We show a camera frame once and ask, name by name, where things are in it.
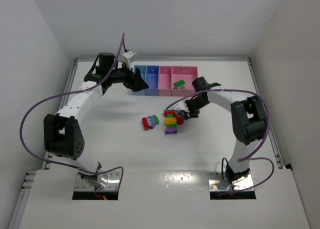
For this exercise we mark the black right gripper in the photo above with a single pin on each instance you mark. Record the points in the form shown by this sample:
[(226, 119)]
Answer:
[(191, 109)]

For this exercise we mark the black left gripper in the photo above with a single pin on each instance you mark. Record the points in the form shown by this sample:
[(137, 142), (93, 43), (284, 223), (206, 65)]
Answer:
[(131, 79)]

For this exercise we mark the red oval lego brick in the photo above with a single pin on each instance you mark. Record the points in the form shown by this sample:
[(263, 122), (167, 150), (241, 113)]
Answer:
[(178, 120)]

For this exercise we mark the green studded lego plate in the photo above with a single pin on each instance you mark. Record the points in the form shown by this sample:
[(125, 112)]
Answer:
[(179, 83)]

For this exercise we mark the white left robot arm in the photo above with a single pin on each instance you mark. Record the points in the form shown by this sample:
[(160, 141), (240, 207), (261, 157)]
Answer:
[(62, 132)]

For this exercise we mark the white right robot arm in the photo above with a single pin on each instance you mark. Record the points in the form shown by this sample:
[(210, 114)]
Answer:
[(249, 122)]

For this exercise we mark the light blue container tray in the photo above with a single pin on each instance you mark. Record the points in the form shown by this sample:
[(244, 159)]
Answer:
[(143, 70)]

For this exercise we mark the red semicircle lego brick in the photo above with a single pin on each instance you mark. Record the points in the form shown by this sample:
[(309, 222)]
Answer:
[(165, 114)]

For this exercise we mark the green flat-top lego brick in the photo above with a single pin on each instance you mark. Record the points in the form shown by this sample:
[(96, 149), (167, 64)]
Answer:
[(169, 111)]

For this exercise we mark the yellow oval lego brick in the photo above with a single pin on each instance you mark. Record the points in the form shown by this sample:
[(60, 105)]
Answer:
[(170, 121)]

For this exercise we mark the large pink container tray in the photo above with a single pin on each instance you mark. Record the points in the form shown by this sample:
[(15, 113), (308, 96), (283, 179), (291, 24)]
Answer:
[(186, 73)]

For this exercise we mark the green lower lego brick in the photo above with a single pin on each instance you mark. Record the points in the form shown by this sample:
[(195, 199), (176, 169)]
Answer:
[(171, 126)]

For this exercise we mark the purple scalloped lego brick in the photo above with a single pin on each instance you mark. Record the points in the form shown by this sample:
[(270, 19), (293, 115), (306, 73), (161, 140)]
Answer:
[(171, 130)]

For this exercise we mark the purple lotus lego brick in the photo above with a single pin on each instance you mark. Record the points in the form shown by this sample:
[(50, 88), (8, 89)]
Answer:
[(151, 122)]

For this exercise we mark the green arched lego brick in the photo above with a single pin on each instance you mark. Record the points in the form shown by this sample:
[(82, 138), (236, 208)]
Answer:
[(156, 119)]

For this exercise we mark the red base lego brick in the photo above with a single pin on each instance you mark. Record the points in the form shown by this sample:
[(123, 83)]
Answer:
[(145, 124)]

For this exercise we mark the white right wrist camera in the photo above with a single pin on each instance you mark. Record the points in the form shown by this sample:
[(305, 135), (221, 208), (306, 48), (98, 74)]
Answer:
[(181, 106)]

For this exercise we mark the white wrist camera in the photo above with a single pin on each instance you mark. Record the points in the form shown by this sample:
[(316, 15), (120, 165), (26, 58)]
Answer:
[(181, 106), (128, 58)]

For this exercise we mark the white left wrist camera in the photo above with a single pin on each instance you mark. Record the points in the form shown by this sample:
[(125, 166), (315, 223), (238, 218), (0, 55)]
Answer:
[(128, 58)]

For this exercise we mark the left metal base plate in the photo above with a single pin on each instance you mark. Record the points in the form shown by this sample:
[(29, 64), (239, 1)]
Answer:
[(107, 182)]

